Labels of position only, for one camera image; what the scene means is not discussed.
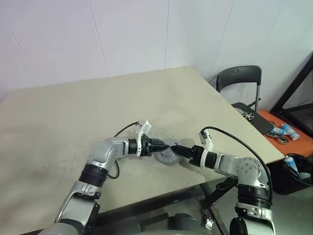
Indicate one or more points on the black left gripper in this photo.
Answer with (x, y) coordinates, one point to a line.
(148, 147)

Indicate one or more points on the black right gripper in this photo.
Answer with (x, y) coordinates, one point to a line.
(195, 155)

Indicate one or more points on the grey motor lid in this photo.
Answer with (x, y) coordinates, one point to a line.
(168, 156)

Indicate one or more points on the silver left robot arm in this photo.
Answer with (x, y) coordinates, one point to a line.
(102, 151)

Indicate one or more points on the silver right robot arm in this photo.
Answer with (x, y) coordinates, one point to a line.
(247, 169)

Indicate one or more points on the silver spoked wheel part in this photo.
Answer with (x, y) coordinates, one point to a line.
(249, 115)

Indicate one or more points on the dark grey rounded shape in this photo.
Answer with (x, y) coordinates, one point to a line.
(185, 220)

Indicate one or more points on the black folding chair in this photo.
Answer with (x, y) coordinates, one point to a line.
(239, 73)

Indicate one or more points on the blue white tube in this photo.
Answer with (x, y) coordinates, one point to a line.
(278, 131)
(290, 132)

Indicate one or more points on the black bin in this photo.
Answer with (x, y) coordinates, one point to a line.
(283, 186)

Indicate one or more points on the blue white spray can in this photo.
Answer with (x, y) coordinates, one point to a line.
(291, 165)

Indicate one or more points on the orange stool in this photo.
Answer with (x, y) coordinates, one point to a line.
(300, 148)

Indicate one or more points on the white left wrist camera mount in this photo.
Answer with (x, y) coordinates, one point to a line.
(145, 126)

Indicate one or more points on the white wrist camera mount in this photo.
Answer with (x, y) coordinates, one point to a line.
(145, 126)
(206, 140)

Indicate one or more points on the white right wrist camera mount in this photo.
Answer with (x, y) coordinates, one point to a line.
(206, 140)

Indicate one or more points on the black table frame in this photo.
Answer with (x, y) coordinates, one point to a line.
(146, 203)

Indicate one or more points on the white bracket under table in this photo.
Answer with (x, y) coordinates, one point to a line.
(206, 218)

